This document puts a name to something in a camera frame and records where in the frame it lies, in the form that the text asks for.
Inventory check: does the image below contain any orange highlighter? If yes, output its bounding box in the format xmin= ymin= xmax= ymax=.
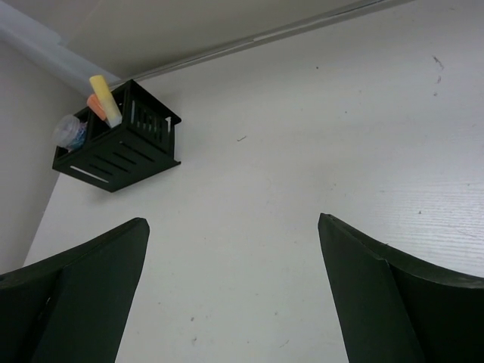
xmin=86 ymin=94 xmax=107 ymax=122

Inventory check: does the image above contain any black two-compartment organizer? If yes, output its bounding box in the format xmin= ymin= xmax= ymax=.
xmin=52 ymin=79 xmax=182 ymax=192

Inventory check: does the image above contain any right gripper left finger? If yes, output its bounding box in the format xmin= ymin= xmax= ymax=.
xmin=1 ymin=218 xmax=150 ymax=362

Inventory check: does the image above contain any yellow highlighter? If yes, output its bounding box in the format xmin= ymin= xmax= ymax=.
xmin=89 ymin=75 xmax=123 ymax=128

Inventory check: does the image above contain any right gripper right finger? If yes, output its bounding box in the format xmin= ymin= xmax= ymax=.
xmin=318 ymin=214 xmax=483 ymax=362

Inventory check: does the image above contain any clear jar of paper clips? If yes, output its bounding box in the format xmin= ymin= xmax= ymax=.
xmin=52 ymin=115 xmax=87 ymax=152

